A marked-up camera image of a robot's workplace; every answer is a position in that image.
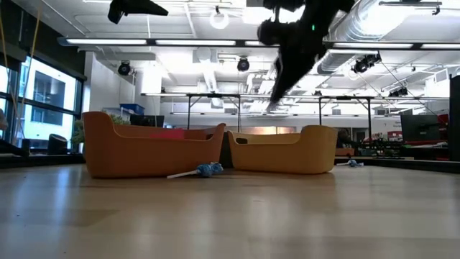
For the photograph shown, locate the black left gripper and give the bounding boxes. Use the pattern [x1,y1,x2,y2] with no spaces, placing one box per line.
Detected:
[107,0,170,25]

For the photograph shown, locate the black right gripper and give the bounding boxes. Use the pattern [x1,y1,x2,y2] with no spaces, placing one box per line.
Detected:
[257,10,326,108]

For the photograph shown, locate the yellow plastic bin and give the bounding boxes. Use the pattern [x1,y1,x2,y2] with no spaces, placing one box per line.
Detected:
[226,124,339,176]

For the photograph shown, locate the orange plastic bin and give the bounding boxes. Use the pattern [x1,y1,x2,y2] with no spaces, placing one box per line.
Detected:
[82,111,227,179]

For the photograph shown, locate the black ceiling spotlight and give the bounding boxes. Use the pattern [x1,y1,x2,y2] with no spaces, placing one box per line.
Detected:
[351,53,382,75]
[387,86,410,98]
[236,56,251,73]
[117,60,132,77]

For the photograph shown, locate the overhead LED light bar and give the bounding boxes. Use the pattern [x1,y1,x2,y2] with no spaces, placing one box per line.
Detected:
[57,35,460,51]

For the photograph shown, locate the long table black legs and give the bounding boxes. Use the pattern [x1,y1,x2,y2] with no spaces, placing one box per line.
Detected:
[283,94,450,136]
[140,92,285,132]

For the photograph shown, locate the person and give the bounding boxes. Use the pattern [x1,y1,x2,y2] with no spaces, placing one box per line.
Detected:
[336,128,359,149]

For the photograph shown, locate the blue storage bin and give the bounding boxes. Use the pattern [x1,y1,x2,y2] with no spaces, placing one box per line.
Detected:
[119,103,146,116]

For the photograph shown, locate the black monitor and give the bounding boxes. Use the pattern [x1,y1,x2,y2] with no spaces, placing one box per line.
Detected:
[400,114,442,136]
[129,114,165,127]

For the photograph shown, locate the green artificial potted plant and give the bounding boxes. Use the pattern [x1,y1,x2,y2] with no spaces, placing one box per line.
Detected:
[70,114,122,145]

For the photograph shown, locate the black chair back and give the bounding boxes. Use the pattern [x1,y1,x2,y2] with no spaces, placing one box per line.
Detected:
[47,133,69,156]

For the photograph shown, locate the tall black panel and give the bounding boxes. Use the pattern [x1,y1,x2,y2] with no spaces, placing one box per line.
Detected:
[448,74,460,163]

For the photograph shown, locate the white ring ceiling fixture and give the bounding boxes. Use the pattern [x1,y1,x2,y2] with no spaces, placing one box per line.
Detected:
[209,9,230,30]

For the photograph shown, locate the yellow cable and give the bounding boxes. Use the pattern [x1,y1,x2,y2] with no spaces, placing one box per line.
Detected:
[0,6,41,145]

